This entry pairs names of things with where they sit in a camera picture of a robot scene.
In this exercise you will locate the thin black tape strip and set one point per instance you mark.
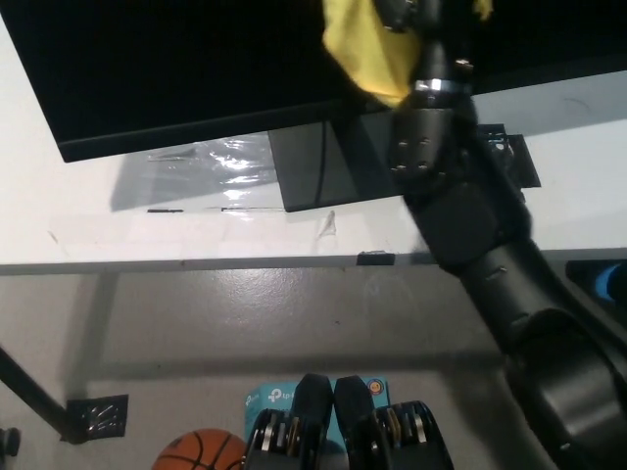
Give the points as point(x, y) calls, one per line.
point(165, 210)

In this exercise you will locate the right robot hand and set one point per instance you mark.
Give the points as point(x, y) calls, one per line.
point(446, 44)

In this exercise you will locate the teal tp-link box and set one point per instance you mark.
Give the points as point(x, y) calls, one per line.
point(272, 394)

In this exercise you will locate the crumpled clear tape bit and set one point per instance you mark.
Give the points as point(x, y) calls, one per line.
point(327, 225)

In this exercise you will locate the orange basketball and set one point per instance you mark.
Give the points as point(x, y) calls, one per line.
point(201, 453)

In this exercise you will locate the black HP monitor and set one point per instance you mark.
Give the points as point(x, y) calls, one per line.
point(196, 73)

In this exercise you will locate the black office chair base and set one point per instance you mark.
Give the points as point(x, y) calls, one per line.
point(9, 442)

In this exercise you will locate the blue object at right edge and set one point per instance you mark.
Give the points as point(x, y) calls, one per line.
point(580, 274)

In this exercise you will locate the small black tape piece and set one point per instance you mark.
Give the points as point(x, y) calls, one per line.
point(376, 258)

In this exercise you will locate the clear plastic film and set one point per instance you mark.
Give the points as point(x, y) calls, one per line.
point(235, 161)

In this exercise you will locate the yellow microfibre cloth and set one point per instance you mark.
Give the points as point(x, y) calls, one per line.
point(367, 59)

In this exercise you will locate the black tape floor patch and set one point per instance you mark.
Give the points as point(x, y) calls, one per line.
point(98, 418)

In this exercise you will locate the black tape patch on desk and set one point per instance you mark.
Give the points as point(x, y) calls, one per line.
point(524, 161)

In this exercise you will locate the blue roll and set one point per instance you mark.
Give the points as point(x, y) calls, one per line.
point(612, 281)

